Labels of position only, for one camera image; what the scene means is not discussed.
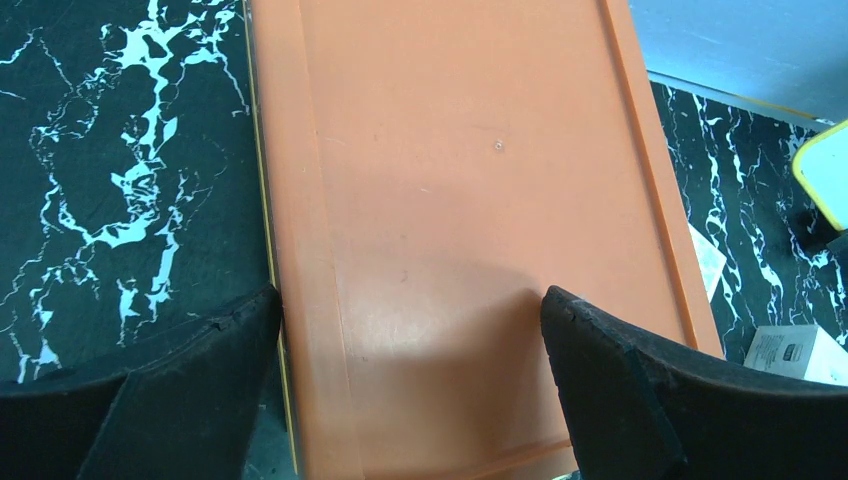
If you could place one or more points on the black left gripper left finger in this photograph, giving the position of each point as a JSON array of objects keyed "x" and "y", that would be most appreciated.
[{"x": 181, "y": 404}]

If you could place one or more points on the white printed box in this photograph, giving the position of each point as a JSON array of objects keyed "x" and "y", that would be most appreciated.
[{"x": 711, "y": 261}]

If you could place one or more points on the orange drawer organizer box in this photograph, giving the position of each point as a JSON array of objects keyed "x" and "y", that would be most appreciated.
[{"x": 432, "y": 168}]

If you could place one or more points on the white cube box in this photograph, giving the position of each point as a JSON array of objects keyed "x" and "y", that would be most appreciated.
[{"x": 805, "y": 352}]

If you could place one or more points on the yellow framed whiteboard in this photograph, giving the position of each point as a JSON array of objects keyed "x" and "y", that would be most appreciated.
[{"x": 820, "y": 167}]

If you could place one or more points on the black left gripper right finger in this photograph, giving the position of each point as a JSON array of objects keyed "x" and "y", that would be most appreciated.
[{"x": 640, "y": 406}]

